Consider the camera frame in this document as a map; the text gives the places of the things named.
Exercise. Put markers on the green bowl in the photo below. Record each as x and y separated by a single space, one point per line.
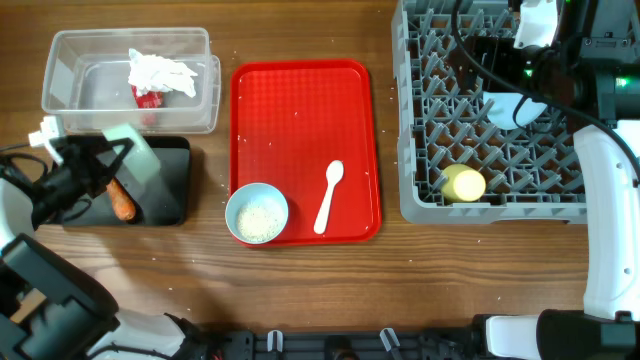
141 160

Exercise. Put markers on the red snack wrapper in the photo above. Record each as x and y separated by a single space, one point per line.
151 99

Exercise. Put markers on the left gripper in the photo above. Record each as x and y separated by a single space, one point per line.
91 163

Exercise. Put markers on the white rice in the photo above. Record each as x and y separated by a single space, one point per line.
259 223

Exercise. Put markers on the yellow plastic cup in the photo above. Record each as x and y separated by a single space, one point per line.
463 184

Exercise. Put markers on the white napkin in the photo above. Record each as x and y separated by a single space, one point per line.
153 73

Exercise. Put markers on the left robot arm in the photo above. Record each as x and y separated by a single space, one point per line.
50 309

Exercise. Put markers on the clear plastic bin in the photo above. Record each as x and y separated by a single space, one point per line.
86 80

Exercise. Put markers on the light blue plate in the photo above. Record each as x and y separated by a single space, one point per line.
503 106

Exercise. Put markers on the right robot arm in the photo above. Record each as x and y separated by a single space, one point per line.
582 59

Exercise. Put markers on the white plastic spoon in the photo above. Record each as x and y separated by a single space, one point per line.
334 174

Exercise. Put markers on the blue bowl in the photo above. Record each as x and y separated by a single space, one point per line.
262 193

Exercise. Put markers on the black plastic tray bin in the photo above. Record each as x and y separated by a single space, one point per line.
161 201

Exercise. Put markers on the grey dishwasher rack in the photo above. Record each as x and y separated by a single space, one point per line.
531 172

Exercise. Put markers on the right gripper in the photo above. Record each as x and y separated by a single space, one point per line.
473 61

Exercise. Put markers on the orange carrot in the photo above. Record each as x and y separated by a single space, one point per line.
122 204

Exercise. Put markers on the red serving tray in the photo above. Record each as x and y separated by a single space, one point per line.
288 121

